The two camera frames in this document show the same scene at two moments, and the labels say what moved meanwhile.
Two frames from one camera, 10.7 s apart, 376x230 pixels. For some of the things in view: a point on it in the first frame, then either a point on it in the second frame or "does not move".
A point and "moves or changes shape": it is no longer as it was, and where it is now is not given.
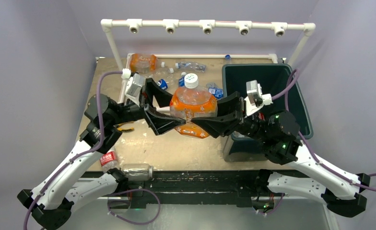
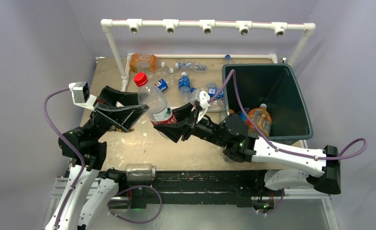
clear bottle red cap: (109, 160) moves or changes shape
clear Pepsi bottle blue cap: (162, 84) does not move
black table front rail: (193, 184) does not move
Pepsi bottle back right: (228, 58) does not move
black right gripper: (228, 120) → (175, 131)
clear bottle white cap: (161, 73) does not move
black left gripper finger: (163, 97) → (109, 96)
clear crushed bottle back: (191, 65) does not move
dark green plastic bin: (235, 77) does not move
